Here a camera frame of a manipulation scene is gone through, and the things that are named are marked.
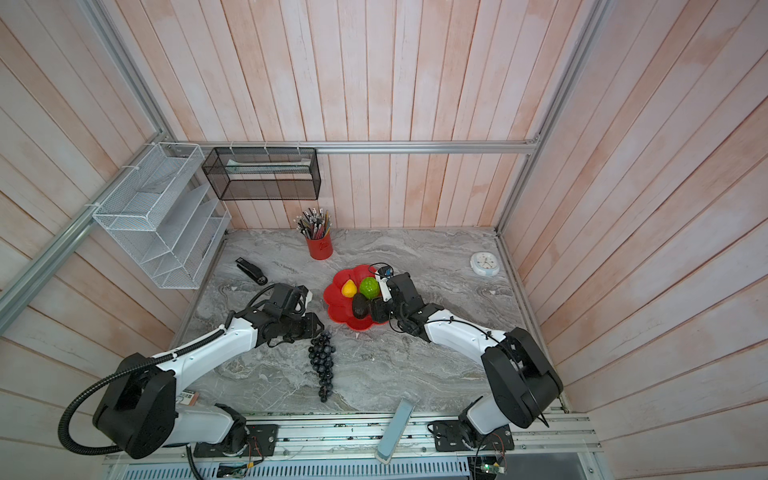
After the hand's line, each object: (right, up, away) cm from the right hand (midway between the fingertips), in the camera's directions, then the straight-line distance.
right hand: (374, 300), depth 89 cm
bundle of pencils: (-20, +25, +9) cm, 33 cm away
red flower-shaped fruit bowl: (-12, -3, +8) cm, 15 cm away
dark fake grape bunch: (-15, -14, -6) cm, 22 cm away
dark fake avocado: (-5, -3, +6) cm, 8 cm away
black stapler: (-44, +8, +15) cm, 47 cm away
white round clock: (+40, +11, +18) cm, 45 cm away
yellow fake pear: (-9, +2, +9) cm, 13 cm away
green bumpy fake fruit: (-2, +3, +7) cm, 8 cm away
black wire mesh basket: (-40, +43, +16) cm, 61 cm away
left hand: (-16, -9, -3) cm, 19 cm away
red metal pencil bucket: (-19, +16, +16) cm, 30 cm away
